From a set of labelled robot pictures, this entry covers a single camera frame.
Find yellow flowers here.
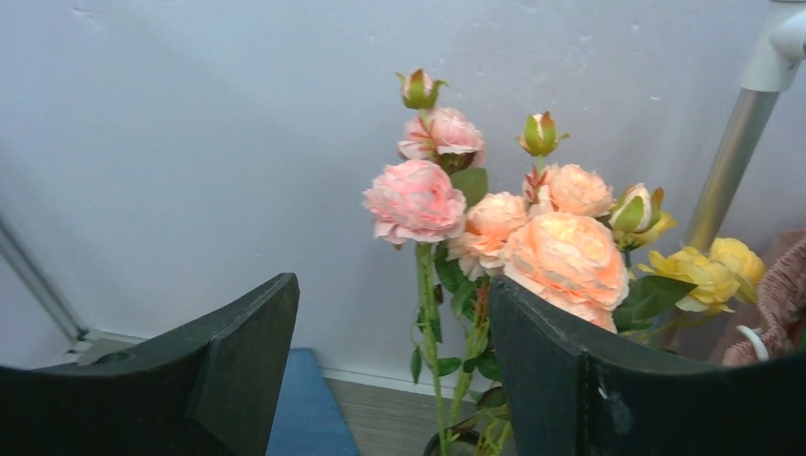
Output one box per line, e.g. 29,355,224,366
614,212,766,347

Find pink rose stem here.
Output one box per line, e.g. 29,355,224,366
363,68,486,455
447,183,665,456
518,111,614,218

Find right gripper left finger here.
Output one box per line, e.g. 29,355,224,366
1,273,299,455

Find pink garment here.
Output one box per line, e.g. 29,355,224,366
708,228,805,367

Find black vase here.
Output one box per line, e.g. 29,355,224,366
422,430,480,456

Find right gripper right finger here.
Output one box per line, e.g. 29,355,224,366
489,276,805,456

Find white metal clothes rack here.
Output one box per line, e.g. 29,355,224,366
681,1,805,252

